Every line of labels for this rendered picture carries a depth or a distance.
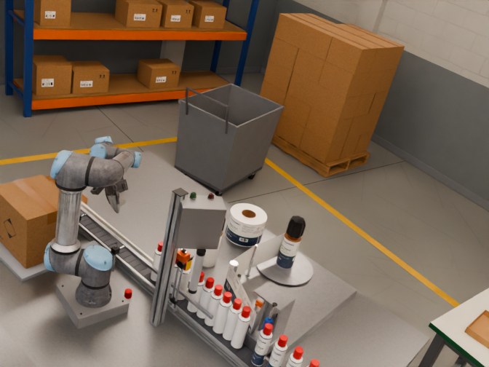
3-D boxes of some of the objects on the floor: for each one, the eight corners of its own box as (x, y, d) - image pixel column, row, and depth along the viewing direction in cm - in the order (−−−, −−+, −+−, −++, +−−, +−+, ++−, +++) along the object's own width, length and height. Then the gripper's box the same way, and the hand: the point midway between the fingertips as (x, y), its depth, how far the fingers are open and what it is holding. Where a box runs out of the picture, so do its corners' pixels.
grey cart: (215, 154, 564) (234, 67, 517) (265, 179, 540) (289, 90, 493) (160, 180, 494) (176, 82, 447) (215, 210, 470) (238, 111, 423)
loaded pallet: (367, 163, 626) (410, 47, 559) (324, 178, 570) (366, 51, 502) (292, 120, 692) (322, 12, 624) (247, 129, 636) (275, 11, 568)
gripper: (124, 166, 254) (134, 209, 257) (113, 167, 260) (122, 209, 263) (109, 170, 247) (119, 215, 251) (97, 171, 253) (108, 214, 257)
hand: (116, 210), depth 255 cm, fingers closed
